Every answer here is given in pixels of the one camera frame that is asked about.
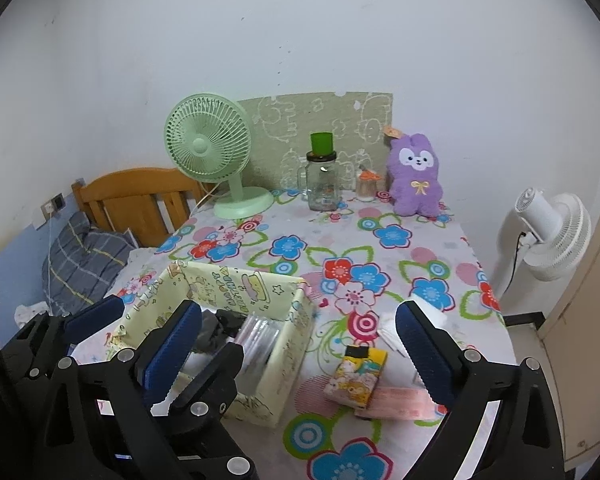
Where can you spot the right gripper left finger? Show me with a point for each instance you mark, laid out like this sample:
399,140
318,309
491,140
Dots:
210,453

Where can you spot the glass mason jar mug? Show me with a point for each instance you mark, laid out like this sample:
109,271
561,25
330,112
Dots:
318,182

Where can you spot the grey plaid pillow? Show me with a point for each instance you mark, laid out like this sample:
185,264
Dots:
81,265

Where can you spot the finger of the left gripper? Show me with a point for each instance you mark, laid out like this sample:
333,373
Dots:
207,397
80,326

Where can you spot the green patterned wall mat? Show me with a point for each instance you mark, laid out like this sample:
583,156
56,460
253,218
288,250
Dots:
281,127

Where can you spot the white cloth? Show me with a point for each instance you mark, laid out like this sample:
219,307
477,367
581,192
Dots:
24,314
386,329

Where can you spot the floral tablecloth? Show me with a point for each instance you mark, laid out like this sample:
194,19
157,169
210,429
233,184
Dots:
337,277

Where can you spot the clear plastic bag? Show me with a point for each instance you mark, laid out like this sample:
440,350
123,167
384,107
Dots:
257,337

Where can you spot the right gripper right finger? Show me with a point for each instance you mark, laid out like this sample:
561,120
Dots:
524,442

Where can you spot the white standing fan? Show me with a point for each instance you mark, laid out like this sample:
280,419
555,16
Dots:
556,235

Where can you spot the wall power socket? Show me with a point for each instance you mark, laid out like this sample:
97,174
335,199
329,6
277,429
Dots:
53,205

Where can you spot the green cup on jar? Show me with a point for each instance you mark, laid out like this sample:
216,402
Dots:
322,143

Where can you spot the toothpick jar orange lid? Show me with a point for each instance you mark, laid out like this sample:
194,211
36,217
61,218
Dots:
366,185

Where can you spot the dark grey sock bundle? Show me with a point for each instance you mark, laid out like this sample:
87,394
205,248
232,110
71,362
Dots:
216,328

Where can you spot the green desk fan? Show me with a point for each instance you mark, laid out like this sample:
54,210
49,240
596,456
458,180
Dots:
208,138

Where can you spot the purple plush bunny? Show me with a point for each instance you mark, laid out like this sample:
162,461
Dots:
413,169

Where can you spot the yellow cartoon tissue pack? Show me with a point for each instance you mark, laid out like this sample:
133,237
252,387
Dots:
356,377

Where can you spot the pink tissue pack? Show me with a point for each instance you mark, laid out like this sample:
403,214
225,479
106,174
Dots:
401,404

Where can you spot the wooden bed headboard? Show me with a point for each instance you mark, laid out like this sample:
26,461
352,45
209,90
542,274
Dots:
149,202

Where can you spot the yellow cartoon storage box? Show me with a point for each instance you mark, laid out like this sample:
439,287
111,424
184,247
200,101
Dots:
280,297

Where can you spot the crumpled white cloth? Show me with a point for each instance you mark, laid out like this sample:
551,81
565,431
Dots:
24,314

